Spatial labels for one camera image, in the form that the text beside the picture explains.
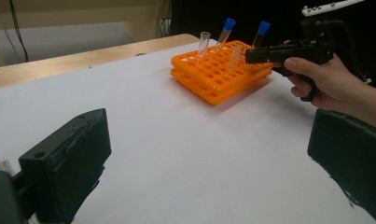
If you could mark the black curtain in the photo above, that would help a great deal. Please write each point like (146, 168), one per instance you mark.
(285, 18)

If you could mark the wooden table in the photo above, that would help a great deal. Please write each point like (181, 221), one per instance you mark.
(52, 67)

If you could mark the white board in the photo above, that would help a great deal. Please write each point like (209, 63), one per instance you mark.
(176, 140)

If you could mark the clear test tube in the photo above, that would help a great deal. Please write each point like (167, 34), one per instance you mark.
(203, 43)
(236, 57)

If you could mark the orange plastic tube rack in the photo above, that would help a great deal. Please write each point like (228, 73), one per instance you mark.
(213, 77)

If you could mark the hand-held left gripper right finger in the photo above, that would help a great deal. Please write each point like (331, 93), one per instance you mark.
(350, 161)

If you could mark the blue cap test tube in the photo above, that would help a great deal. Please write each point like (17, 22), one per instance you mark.
(263, 28)
(229, 25)

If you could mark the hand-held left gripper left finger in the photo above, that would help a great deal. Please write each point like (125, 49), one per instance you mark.
(67, 165)

